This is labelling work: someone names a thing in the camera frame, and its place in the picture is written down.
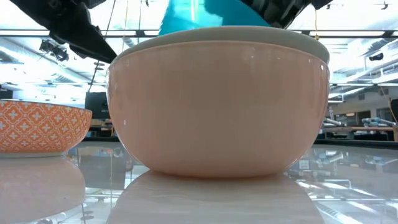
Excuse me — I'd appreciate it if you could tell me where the yellow hanging cable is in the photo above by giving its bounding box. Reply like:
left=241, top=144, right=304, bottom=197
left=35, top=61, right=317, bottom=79
left=313, top=8, right=321, bottom=42

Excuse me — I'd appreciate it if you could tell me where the black overhead frame rail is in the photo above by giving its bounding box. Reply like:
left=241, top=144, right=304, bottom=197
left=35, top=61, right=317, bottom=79
left=0, top=29, right=398, bottom=39

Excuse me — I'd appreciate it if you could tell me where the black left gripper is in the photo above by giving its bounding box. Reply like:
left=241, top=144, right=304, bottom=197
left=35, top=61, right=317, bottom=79
left=9, top=0, right=119, bottom=65

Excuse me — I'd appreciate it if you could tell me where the orange patterned bowl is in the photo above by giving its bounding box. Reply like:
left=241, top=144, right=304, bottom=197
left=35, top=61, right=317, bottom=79
left=0, top=99, right=93, bottom=159

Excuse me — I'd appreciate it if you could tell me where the black monitor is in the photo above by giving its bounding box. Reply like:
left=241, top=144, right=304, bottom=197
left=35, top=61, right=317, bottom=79
left=84, top=91, right=111, bottom=120

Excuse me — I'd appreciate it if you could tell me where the thin black hanging cable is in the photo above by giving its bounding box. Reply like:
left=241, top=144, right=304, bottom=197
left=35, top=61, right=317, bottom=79
left=87, top=0, right=117, bottom=93

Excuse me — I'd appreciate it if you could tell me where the wooden background table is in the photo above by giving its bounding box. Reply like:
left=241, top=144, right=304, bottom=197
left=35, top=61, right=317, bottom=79
left=321, top=125, right=398, bottom=142

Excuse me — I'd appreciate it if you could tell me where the grey-white bowl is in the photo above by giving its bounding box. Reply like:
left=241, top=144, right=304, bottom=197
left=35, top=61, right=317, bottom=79
left=111, top=26, right=331, bottom=65

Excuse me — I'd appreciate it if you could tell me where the black ceiling-mounted camera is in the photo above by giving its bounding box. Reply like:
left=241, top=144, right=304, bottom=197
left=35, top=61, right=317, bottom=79
left=39, top=39, right=70, bottom=63

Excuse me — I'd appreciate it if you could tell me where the large pink bowl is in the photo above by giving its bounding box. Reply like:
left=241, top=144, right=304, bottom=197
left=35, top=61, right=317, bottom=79
left=106, top=40, right=331, bottom=179

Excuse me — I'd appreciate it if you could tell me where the teal bowl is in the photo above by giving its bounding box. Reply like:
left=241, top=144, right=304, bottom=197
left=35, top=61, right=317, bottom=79
left=159, top=0, right=272, bottom=36

